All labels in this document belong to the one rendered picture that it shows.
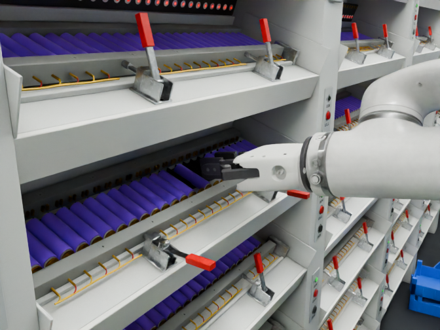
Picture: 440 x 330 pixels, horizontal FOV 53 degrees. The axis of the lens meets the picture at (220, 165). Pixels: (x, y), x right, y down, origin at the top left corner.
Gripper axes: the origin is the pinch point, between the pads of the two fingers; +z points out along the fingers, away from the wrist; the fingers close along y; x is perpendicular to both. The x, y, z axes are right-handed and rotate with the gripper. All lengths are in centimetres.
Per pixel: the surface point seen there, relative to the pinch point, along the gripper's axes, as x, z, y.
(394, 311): -103, 13, 136
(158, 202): -2.6, 3.4, -11.0
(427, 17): 25, -2, 165
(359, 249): -46, 6, 77
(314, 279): -32.9, 0.2, 28.8
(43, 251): -2.3, 3.5, -29.1
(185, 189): -2.6, 3.4, -4.8
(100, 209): -1.0, 5.8, -19.0
